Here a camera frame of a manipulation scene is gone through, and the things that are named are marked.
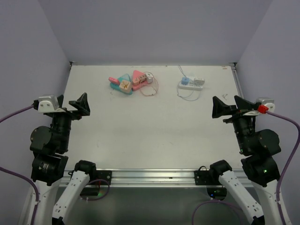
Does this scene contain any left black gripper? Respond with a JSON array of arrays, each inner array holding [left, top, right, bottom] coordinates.
[[51, 91, 89, 150]]

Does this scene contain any pink triangular power strip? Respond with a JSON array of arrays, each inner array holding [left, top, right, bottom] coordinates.
[[132, 70, 149, 91]]

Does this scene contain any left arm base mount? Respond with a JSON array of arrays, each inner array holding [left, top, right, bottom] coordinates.
[[92, 170, 113, 186]]

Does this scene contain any blue charger plug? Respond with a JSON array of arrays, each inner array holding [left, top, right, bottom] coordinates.
[[181, 77, 189, 85]]

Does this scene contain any pink plug adapter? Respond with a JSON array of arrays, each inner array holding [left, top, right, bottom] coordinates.
[[108, 77, 120, 85]]

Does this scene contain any beige cube plug adapter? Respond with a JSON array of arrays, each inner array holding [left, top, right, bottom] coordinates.
[[119, 80, 132, 93]]

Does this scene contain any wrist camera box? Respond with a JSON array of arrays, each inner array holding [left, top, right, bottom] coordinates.
[[256, 97, 275, 114], [37, 95, 59, 113]]

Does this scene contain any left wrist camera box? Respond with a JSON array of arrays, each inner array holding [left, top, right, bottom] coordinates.
[[37, 95, 59, 113]]

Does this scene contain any pink thin cable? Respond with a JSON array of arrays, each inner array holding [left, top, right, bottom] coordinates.
[[138, 71, 160, 97]]

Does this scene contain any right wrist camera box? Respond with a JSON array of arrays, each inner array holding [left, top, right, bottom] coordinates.
[[256, 97, 275, 114]]

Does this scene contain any white charger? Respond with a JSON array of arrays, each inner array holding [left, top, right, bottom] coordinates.
[[144, 72, 154, 84]]

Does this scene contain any peach plug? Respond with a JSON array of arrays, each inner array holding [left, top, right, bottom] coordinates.
[[133, 76, 143, 86]]

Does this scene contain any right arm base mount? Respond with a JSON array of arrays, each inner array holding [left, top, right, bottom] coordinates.
[[194, 166, 225, 186]]

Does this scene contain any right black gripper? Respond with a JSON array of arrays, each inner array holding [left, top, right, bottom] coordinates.
[[211, 94, 258, 152]]

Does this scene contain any teal triangular power strip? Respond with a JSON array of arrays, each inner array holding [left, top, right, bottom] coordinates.
[[108, 74, 133, 95]]

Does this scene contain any aluminium front rail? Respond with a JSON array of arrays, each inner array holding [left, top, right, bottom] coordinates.
[[58, 170, 258, 188]]

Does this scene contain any white plug adapter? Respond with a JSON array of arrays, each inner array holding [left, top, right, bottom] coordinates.
[[193, 77, 205, 86]]

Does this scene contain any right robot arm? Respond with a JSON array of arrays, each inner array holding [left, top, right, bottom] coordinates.
[[209, 96, 291, 225]]

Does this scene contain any white power strip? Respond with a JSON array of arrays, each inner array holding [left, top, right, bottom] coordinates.
[[178, 76, 204, 91]]

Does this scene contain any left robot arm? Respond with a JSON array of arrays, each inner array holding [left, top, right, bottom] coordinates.
[[20, 93, 98, 225]]

